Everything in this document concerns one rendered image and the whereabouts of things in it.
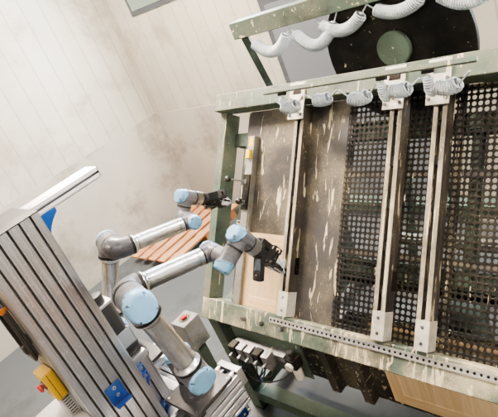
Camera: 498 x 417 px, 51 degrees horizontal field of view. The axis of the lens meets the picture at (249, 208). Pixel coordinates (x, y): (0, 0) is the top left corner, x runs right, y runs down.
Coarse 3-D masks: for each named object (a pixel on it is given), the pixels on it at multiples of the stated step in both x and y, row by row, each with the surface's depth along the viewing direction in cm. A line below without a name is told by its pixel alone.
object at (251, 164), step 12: (252, 144) 292; (252, 156) 291; (252, 168) 291; (252, 180) 292; (252, 192) 292; (252, 204) 293; (240, 264) 290; (240, 276) 289; (240, 288) 288; (240, 300) 289
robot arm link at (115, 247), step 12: (192, 216) 254; (156, 228) 249; (168, 228) 250; (180, 228) 253; (192, 228) 254; (108, 240) 242; (120, 240) 241; (132, 240) 242; (144, 240) 244; (156, 240) 248; (108, 252) 241; (120, 252) 240; (132, 252) 242
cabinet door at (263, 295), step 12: (276, 240) 275; (252, 264) 286; (252, 276) 286; (264, 276) 279; (276, 276) 273; (252, 288) 285; (264, 288) 279; (276, 288) 272; (252, 300) 283; (264, 300) 277; (276, 300) 271; (276, 312) 270
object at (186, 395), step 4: (180, 384) 215; (180, 388) 217; (184, 388) 215; (212, 388) 218; (180, 392) 218; (184, 392) 215; (188, 392) 215; (208, 392) 217; (184, 396) 216; (188, 396) 215; (192, 396) 215; (196, 396) 214; (200, 396) 215; (204, 396) 216; (184, 400) 218; (188, 400) 216; (192, 400) 215; (196, 400) 215
